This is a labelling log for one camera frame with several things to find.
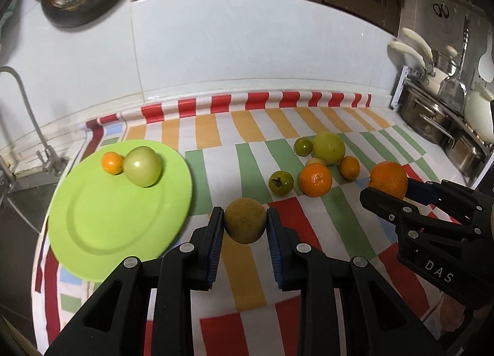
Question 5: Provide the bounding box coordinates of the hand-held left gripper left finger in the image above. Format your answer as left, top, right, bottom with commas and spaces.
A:
44, 206, 225, 356

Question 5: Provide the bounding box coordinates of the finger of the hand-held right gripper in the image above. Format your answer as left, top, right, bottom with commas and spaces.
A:
359, 187, 481, 253
404, 179, 494, 226

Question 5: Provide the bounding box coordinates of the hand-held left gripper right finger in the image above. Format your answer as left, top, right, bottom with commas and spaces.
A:
266, 207, 433, 356

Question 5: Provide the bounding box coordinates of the large orange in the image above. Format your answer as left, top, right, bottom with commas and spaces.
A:
368, 161, 409, 200

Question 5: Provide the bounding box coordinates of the brownish yellow round fruit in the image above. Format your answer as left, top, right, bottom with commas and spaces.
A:
224, 197, 268, 244

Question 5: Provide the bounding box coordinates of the small orange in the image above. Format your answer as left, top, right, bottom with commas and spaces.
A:
339, 155, 361, 181

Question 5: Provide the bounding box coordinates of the large yellow-green fruit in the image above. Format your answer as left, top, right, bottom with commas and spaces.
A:
312, 131, 346, 166

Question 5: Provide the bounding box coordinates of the green plate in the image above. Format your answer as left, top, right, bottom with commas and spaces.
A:
47, 140, 194, 282

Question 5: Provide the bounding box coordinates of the small steel pot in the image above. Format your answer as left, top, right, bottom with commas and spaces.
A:
444, 128, 489, 175

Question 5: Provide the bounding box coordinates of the small green tomato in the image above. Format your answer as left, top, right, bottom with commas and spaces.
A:
294, 137, 313, 156
269, 171, 295, 196

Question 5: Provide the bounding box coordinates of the mandarin orange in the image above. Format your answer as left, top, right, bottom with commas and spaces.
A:
299, 164, 333, 198

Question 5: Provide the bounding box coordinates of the large steel pot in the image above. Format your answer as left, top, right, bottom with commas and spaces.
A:
399, 83, 456, 144

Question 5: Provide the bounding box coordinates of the striped tablecloth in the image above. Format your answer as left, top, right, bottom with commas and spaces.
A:
31, 90, 469, 356

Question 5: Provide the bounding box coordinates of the white jug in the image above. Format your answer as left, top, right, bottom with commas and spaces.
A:
464, 83, 494, 140

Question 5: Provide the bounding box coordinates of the large green tomato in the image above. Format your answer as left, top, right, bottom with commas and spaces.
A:
123, 146, 162, 188

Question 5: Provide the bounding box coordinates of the white pot rack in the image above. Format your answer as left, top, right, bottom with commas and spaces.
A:
391, 66, 410, 109

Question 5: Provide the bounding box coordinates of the metal spatula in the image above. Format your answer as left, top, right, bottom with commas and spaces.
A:
440, 16, 471, 113

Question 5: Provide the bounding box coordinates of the small orange kumquat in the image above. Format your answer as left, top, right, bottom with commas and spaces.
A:
101, 151, 124, 175

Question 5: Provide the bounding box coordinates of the white spoon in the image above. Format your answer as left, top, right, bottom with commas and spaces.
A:
478, 29, 494, 82

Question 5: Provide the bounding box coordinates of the steel sink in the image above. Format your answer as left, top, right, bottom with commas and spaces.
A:
0, 182, 58, 303

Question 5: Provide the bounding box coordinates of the steel faucet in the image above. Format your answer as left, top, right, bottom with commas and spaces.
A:
0, 66, 70, 177

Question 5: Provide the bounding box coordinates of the cream pan handle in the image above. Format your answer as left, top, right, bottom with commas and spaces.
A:
399, 27, 433, 61
389, 40, 429, 74

